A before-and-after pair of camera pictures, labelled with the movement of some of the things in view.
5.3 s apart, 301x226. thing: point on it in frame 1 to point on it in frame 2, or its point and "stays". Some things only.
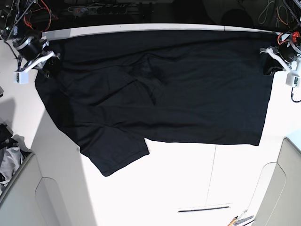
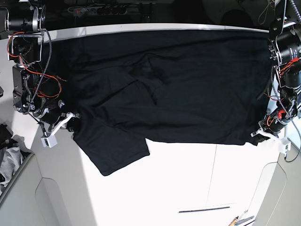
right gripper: x=289 y=49 to x=272 y=125
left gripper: x=32 y=51 to x=51 y=112
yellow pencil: x=233 y=221 stays
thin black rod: x=203 y=209 stays
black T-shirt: x=112 y=92 stays
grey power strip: x=100 y=10 stays
